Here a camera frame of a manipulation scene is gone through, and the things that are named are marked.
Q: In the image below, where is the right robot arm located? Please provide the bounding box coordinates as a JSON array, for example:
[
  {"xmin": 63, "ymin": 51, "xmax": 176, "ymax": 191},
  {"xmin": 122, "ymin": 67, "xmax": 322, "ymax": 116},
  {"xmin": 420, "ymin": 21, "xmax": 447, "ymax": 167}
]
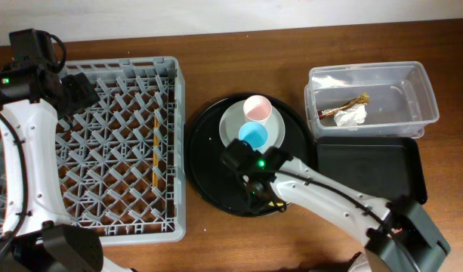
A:
[{"xmin": 221, "ymin": 139, "xmax": 451, "ymax": 271}]

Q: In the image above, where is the round black serving tray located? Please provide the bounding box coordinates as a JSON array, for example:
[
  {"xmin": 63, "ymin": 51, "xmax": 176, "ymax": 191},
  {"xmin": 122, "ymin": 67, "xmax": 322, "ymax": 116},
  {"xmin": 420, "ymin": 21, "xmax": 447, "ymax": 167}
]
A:
[{"xmin": 184, "ymin": 93, "xmax": 318, "ymax": 217}]

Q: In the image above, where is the grey round plate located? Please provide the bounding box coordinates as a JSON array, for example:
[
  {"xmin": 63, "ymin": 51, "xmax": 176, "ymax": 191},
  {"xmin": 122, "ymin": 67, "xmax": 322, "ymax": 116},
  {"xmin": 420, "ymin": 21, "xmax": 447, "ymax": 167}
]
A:
[{"xmin": 219, "ymin": 100, "xmax": 286, "ymax": 153}]

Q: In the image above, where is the wooden chopstick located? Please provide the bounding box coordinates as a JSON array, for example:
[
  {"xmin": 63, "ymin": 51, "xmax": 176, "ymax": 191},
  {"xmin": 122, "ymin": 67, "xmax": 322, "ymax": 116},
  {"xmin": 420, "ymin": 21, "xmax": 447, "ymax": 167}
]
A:
[
  {"xmin": 153, "ymin": 117, "xmax": 159, "ymax": 163},
  {"xmin": 152, "ymin": 150, "xmax": 159, "ymax": 189}
]

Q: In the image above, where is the pink plastic cup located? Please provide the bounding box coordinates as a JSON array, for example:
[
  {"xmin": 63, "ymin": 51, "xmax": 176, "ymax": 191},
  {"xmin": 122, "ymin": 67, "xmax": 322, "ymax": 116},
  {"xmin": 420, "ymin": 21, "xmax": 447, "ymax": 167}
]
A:
[{"xmin": 242, "ymin": 95, "xmax": 273, "ymax": 125}]

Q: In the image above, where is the clear plastic waste bin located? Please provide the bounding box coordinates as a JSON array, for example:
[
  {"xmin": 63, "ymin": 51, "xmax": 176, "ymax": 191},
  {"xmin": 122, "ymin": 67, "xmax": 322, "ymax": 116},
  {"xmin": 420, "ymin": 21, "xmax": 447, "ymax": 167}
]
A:
[{"xmin": 304, "ymin": 61, "xmax": 440, "ymax": 139}]

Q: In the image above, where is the gold snack wrapper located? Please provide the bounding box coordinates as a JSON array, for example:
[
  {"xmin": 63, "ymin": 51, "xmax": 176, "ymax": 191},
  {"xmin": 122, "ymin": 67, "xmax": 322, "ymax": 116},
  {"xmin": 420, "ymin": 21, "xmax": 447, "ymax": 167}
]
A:
[{"xmin": 317, "ymin": 93, "xmax": 370, "ymax": 119}]

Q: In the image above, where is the black rectangular tray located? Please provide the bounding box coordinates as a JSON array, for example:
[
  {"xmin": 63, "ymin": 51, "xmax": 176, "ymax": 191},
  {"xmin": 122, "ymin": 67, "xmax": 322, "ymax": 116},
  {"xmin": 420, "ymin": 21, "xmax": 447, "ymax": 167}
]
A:
[{"xmin": 316, "ymin": 137, "xmax": 428, "ymax": 205}]

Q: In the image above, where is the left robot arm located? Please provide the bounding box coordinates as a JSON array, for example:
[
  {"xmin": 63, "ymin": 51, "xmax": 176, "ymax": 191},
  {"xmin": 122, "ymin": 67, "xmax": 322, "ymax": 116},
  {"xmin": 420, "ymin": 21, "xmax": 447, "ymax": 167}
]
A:
[{"xmin": 0, "ymin": 29, "xmax": 119, "ymax": 271}]

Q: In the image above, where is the grey plastic dishwasher rack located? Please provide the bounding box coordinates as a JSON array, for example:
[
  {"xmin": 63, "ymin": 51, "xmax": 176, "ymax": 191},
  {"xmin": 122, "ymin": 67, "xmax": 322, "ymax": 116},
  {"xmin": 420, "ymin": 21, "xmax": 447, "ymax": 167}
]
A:
[{"xmin": 0, "ymin": 57, "xmax": 186, "ymax": 246}]

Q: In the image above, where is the blue plastic cup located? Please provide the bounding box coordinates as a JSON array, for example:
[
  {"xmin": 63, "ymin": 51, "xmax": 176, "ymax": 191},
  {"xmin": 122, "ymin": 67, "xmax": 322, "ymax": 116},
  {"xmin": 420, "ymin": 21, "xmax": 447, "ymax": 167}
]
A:
[{"xmin": 238, "ymin": 122, "xmax": 269, "ymax": 150}]

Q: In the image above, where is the white napkin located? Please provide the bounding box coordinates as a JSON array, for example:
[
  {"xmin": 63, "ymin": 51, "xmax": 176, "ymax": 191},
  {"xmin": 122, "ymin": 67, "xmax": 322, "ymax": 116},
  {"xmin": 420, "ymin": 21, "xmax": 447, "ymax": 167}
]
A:
[{"xmin": 334, "ymin": 104, "xmax": 367, "ymax": 127}]

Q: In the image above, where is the yellow bowl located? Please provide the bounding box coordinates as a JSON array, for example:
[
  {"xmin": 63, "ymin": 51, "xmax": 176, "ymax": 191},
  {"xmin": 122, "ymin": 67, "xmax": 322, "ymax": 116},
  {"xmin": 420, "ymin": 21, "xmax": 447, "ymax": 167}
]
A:
[{"xmin": 268, "ymin": 201, "xmax": 291, "ymax": 212}]

